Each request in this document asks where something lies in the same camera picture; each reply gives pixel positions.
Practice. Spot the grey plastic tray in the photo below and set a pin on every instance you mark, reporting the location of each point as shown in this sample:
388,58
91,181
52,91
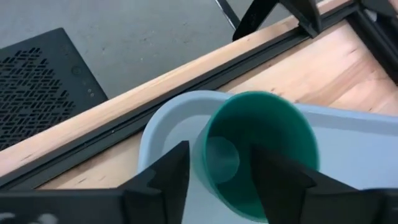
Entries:
357,149

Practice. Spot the black table edge rail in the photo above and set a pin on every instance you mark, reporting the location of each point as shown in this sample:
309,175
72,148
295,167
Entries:
174,93

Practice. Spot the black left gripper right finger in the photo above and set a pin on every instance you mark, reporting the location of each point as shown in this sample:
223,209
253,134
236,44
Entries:
286,193

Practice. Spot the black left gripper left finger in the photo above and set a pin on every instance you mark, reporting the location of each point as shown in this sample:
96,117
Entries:
164,193

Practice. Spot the black frame bracket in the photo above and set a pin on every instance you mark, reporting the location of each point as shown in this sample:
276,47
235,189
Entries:
298,15

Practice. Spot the black cross rail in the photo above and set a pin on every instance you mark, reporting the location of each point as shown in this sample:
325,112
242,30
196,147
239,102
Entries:
376,40

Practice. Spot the green plastic cup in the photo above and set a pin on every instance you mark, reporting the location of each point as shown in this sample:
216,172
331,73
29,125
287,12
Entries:
267,121

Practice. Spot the black perforated computer case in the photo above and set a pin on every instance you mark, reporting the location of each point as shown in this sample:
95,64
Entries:
37,90

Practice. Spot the thin black frame strut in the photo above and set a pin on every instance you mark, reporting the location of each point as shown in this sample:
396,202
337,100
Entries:
228,14

